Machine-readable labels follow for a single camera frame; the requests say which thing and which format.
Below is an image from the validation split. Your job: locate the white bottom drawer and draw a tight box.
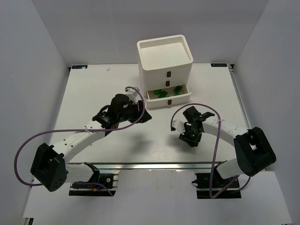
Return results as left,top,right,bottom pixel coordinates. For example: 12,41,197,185
146,84,192,109

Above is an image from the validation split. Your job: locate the green long lego brick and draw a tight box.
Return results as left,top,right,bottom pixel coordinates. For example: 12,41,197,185
173,86,182,93

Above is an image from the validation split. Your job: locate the white three-drawer storage box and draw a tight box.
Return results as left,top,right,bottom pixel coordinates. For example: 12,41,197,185
137,35,194,99

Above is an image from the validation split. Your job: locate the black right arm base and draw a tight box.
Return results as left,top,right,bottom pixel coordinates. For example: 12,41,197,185
191,173,241,199

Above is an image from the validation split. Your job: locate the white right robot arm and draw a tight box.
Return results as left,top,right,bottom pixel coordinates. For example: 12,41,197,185
172,106,277,180

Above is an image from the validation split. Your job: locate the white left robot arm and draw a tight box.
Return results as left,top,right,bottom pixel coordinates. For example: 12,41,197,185
30,94,152,192

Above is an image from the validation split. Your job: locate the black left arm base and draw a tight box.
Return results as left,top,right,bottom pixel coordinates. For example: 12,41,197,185
69,163,118,197

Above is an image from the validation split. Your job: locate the blue left corner label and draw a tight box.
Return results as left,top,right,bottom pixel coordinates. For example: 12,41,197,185
71,65,88,69

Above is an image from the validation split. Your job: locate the blue corner label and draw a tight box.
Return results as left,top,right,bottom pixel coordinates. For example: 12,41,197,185
71,65,88,69
210,63,227,67

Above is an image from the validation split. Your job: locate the blue right corner label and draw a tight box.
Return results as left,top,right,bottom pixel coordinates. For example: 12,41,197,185
210,63,227,67

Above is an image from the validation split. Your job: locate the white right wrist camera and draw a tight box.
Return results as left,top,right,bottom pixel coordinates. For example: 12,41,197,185
171,120,186,135

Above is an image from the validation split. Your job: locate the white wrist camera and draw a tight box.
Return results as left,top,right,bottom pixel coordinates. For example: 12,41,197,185
125,87,140,103
171,120,186,135

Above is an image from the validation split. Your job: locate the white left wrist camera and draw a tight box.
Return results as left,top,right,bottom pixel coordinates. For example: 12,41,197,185
125,87,140,103

